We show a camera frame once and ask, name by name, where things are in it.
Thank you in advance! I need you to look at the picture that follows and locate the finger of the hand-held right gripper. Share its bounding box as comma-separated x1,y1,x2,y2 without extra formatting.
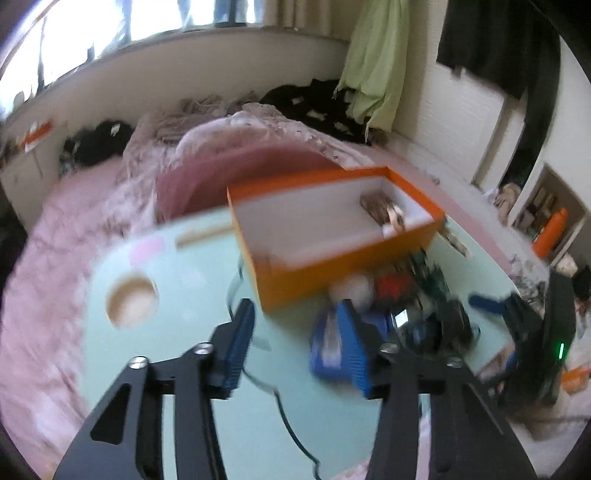
468,294,522,320

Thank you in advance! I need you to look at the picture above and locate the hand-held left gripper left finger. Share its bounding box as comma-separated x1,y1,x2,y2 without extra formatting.
53,299,256,480

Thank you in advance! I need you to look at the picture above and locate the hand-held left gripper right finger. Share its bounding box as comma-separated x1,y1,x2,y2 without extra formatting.
336,300,536,480

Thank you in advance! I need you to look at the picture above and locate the blue box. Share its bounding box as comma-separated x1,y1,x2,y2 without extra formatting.
308,307,393,384

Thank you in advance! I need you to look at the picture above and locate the black item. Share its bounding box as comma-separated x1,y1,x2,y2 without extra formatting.
406,300,476,352

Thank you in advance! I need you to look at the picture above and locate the white fluffy pouch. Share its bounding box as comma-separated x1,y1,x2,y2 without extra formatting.
329,273,377,310

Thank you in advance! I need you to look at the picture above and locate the dark box with red emblem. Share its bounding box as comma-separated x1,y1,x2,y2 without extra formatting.
374,272,416,301

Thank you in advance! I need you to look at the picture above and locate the orange cardboard box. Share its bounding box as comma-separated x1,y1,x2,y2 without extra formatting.
226,167,446,312

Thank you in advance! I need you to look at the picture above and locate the brown patterned item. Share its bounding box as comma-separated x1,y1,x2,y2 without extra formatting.
360,191,409,236

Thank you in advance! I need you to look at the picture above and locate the green cartoon desktop table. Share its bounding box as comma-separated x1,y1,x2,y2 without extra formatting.
83,217,550,480

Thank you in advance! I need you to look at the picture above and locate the crumpled patterned cloth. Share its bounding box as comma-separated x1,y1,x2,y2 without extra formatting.
438,224,469,257

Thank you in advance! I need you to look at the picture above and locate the orange bottle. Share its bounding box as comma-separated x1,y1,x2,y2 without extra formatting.
533,208,568,258

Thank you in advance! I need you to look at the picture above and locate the beige cloth heap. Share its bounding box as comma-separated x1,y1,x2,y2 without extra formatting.
492,182,522,222

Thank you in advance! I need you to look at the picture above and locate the white shelf unit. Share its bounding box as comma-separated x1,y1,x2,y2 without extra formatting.
508,161,591,278

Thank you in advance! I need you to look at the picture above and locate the dark pink cushion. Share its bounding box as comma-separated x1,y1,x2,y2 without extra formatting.
154,145,347,222

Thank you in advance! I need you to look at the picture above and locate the white louvered door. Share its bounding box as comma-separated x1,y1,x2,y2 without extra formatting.
392,60,509,185

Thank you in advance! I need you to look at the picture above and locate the beige clothes pile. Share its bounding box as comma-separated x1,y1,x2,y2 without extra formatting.
154,92,259,139

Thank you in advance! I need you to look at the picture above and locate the black striped clothes pile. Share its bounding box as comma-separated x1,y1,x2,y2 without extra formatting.
60,120,134,174

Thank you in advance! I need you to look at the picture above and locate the black hanging garment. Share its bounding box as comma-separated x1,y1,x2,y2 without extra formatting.
436,0,561,185

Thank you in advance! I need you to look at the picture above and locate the green hanging cloth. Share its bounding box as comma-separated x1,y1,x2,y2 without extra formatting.
337,0,411,144

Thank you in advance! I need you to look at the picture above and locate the white drawer cabinet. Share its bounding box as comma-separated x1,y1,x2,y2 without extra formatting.
0,124,65,204

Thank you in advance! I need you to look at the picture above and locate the small orange box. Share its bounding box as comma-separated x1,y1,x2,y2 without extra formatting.
21,119,54,151

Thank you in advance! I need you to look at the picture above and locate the window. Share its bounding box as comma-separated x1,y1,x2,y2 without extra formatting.
0,0,278,116

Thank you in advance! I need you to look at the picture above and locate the beige curtain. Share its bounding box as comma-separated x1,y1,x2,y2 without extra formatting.
259,0,354,40

